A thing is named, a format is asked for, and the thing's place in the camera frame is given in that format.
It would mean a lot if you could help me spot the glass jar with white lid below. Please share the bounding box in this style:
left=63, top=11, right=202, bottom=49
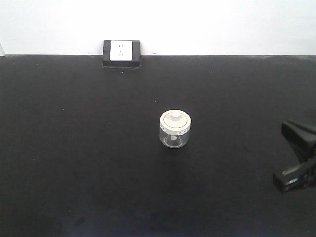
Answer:
left=159, top=109, right=191, bottom=149

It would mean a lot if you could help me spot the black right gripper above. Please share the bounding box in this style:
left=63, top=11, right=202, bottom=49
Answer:
left=273, top=120, right=316, bottom=192

